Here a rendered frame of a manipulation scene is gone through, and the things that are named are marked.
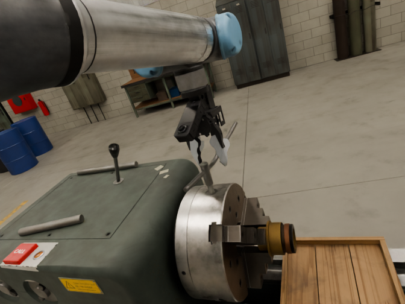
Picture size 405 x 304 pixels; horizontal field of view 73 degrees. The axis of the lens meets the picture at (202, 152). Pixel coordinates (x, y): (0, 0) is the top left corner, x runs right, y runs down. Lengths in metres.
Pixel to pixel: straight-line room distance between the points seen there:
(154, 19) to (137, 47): 0.05
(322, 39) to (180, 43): 6.98
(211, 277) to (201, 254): 0.06
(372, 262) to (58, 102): 8.99
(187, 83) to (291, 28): 6.59
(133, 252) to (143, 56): 0.45
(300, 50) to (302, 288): 6.65
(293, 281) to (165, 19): 0.80
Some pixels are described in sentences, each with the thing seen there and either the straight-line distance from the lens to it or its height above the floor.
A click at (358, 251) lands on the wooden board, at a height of 0.89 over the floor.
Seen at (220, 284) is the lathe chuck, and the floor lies 1.09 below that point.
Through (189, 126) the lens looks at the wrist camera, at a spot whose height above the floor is 1.44.
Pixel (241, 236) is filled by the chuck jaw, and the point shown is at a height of 1.18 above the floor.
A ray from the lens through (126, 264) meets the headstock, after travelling 0.65.
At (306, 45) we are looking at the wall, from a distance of 7.29.
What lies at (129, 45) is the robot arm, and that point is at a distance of 0.33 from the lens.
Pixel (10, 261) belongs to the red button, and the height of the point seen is 1.27.
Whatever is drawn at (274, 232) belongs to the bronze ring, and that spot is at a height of 1.12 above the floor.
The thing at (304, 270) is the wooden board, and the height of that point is 0.88.
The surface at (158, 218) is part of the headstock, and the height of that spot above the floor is 1.23.
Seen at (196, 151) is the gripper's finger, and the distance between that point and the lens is 0.74.
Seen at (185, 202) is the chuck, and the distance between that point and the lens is 0.74.
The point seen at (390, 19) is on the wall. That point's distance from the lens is 7.71.
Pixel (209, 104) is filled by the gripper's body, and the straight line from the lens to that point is 0.73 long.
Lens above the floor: 1.63
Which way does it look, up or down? 24 degrees down
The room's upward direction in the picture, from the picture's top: 19 degrees counter-clockwise
